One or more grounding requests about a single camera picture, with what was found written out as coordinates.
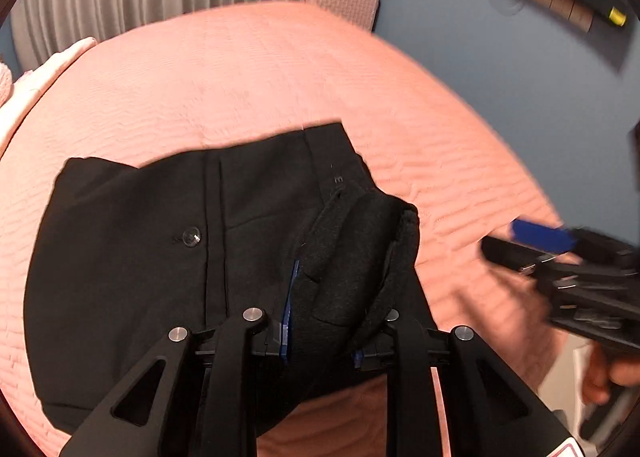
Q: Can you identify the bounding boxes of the black pants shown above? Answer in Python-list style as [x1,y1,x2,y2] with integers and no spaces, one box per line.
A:
[24,122,433,433]

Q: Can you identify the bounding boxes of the right hand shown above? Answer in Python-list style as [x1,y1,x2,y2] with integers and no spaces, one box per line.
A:
[582,342,640,405]

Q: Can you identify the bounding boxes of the salmon quilted bedspread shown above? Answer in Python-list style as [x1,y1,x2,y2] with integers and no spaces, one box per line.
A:
[1,1,565,456]

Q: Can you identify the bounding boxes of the light pink blanket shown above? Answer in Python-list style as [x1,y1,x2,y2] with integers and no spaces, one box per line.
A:
[0,37,99,155]

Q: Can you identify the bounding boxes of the pink dotted pillow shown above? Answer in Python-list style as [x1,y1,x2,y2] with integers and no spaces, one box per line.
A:
[0,62,13,106]

